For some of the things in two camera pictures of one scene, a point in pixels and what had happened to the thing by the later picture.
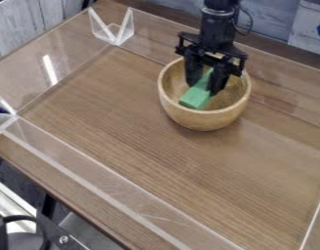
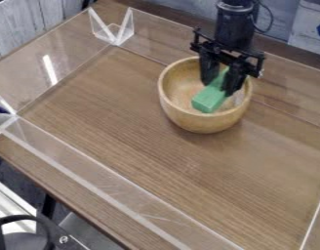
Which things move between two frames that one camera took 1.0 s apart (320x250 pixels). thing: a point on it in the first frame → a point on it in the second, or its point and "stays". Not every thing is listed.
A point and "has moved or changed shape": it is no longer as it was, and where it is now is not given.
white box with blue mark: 308,31 stays
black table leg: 48,206 stays
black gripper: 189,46 → 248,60
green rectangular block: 195,97 has moved or changed shape
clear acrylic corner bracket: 112,33 stays
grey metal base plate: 85,234 stays
